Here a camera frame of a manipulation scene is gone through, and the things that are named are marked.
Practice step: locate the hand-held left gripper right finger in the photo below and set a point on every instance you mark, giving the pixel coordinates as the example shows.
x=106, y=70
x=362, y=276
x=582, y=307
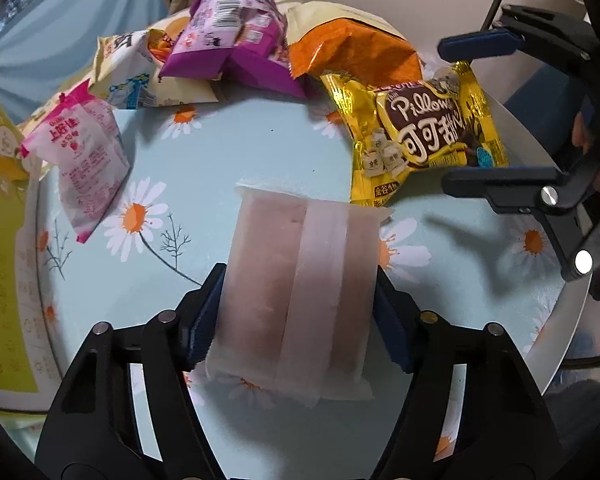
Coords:
x=392, y=325

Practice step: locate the light blue cloth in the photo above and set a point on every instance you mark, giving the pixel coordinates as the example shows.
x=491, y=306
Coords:
x=55, y=50

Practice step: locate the cream snack packet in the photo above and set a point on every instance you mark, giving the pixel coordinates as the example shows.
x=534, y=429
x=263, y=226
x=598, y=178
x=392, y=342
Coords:
x=125, y=77

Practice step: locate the round white table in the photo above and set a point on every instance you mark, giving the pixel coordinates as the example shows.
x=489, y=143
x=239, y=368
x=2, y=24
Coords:
x=545, y=140

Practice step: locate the purple snack packet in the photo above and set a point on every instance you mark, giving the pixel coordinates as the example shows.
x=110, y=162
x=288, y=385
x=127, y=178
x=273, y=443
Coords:
x=230, y=35

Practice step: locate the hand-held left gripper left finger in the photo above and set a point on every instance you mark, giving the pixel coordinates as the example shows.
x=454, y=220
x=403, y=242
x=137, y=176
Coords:
x=207, y=320

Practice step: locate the green cardboard box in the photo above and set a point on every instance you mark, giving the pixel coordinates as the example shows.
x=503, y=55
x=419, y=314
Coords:
x=2, y=260

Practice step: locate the person's right hand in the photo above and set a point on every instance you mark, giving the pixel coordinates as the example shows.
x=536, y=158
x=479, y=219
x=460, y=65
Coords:
x=585, y=135

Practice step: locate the pale pink snack packet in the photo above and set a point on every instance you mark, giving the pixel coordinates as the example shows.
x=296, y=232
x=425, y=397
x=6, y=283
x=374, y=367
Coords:
x=300, y=300

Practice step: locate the gold snack packet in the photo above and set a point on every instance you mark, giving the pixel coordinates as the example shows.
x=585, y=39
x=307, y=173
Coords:
x=430, y=130

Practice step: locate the daisy print tablecloth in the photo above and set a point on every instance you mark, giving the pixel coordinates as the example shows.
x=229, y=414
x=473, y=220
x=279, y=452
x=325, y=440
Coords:
x=270, y=145

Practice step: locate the pink and white snack packet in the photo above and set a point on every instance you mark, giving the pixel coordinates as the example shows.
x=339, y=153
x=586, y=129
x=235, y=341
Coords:
x=87, y=165

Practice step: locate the orange snack packet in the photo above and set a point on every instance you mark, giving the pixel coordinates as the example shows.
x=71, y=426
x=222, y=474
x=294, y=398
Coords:
x=355, y=45

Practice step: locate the dark blue cloth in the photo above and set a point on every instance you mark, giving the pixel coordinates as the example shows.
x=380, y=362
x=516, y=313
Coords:
x=535, y=105

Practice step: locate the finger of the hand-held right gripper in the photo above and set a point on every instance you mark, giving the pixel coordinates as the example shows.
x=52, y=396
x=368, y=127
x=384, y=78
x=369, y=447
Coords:
x=510, y=182
x=475, y=45

